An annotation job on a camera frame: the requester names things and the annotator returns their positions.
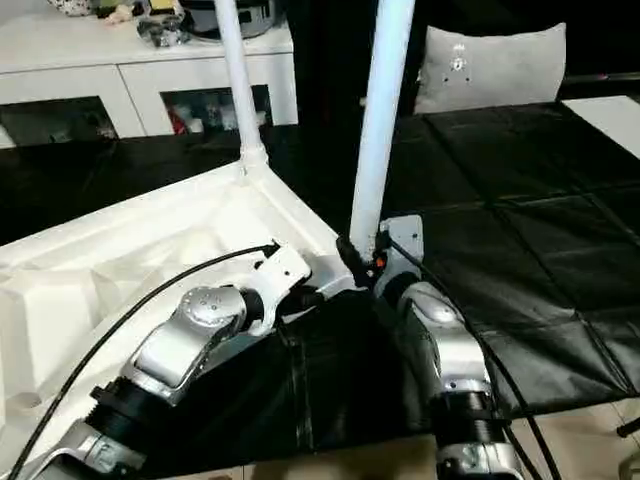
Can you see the black work mat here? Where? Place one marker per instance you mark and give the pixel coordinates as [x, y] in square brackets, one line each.
[500, 175]

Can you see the yellow box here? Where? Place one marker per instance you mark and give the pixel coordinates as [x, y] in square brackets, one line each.
[162, 6]

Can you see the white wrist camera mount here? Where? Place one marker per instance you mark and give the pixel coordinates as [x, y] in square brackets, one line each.
[285, 270]
[405, 235]

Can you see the white sideboard with glass doors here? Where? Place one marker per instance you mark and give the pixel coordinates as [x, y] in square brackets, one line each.
[75, 65]

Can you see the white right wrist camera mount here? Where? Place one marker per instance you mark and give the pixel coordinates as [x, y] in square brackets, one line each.
[405, 235]

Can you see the black cabinet with gold label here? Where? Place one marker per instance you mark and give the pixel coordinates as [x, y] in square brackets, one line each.
[325, 60]

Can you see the bag of black parts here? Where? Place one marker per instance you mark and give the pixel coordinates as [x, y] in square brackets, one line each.
[162, 32]

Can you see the black metal rod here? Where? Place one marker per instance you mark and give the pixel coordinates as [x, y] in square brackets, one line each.
[629, 430]

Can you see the white flat panel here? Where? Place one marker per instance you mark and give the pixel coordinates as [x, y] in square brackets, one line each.
[605, 120]

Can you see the spotted plush toy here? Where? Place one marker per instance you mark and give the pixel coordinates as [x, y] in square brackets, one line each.
[72, 6]

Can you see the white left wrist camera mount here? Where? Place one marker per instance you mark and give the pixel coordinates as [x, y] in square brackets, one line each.
[285, 270]

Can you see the grey cushion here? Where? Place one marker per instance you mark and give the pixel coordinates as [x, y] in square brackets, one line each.
[500, 65]

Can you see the dark green plush toy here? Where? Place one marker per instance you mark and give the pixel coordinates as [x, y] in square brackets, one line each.
[107, 6]

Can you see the white plastic table top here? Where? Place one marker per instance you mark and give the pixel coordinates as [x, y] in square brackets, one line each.
[125, 240]

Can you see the white plastic table leg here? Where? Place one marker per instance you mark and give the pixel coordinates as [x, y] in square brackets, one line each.
[380, 125]
[240, 75]

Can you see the round grey appliance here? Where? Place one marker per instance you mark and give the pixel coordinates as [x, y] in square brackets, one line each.
[260, 20]

